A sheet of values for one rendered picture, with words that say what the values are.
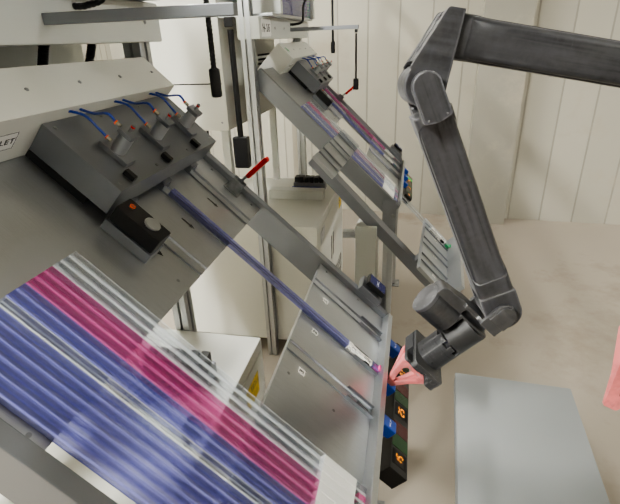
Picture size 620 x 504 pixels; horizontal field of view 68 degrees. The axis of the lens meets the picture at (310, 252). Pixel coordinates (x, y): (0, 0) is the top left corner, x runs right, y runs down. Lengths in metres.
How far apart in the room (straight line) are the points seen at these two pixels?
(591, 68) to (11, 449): 0.79
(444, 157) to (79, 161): 0.51
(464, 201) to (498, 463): 0.49
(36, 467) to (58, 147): 0.41
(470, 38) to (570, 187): 3.20
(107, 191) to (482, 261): 0.57
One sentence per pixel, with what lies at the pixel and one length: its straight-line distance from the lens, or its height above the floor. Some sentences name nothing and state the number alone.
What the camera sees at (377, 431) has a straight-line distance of 0.79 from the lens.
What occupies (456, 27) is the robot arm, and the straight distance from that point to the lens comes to 0.69.
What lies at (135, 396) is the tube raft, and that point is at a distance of 0.56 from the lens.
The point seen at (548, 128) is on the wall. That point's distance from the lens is 3.71.
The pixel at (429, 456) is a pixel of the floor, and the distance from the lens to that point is 1.76.
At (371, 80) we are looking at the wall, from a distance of 3.63.
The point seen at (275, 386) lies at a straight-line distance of 0.70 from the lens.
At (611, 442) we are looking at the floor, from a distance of 2.02.
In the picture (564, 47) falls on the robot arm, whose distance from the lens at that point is 0.75.
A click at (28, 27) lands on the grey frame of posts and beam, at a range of 0.78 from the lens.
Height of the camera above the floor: 1.30
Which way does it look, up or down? 25 degrees down
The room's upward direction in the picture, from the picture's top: 2 degrees counter-clockwise
